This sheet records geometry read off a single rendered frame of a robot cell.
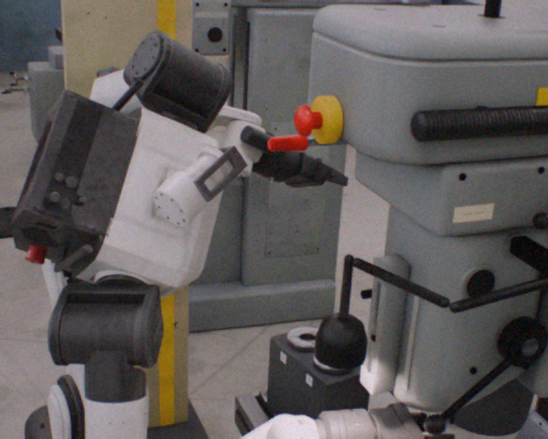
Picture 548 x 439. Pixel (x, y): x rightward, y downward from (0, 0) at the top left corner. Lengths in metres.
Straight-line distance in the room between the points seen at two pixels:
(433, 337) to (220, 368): 2.67
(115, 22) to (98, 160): 1.50
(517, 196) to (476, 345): 0.23
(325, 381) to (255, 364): 2.14
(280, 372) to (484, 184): 0.90
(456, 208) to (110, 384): 0.54
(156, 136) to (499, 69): 0.54
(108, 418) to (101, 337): 0.12
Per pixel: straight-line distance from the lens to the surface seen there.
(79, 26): 2.66
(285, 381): 1.78
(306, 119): 0.98
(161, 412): 3.29
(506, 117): 0.95
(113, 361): 1.17
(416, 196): 1.03
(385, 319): 1.15
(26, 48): 10.05
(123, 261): 1.19
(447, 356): 1.15
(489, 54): 0.95
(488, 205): 1.03
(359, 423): 1.27
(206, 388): 3.61
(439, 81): 0.92
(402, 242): 1.15
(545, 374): 1.25
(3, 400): 3.63
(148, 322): 1.15
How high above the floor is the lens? 2.01
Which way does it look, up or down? 22 degrees down
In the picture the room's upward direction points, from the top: 3 degrees clockwise
